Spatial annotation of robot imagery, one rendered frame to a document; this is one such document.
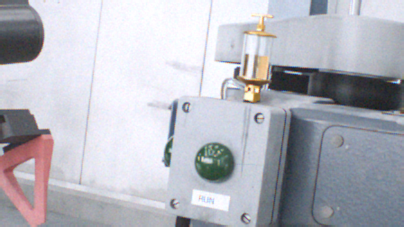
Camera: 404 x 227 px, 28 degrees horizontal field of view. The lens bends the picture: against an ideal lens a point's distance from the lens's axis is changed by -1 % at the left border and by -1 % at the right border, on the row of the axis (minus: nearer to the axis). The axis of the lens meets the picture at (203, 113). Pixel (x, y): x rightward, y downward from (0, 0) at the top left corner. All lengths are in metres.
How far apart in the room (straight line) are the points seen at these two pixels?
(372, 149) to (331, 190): 0.04
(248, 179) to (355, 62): 0.19
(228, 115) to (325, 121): 0.08
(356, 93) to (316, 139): 0.12
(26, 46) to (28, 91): 6.48
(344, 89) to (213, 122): 0.17
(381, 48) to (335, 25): 0.05
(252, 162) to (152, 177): 6.01
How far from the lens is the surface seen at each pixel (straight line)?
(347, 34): 0.74
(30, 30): 0.78
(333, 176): 0.62
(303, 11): 5.64
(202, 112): 0.60
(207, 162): 0.59
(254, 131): 0.59
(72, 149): 6.99
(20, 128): 0.72
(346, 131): 0.62
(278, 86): 1.10
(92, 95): 6.87
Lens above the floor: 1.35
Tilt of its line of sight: 3 degrees down
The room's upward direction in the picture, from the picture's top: 7 degrees clockwise
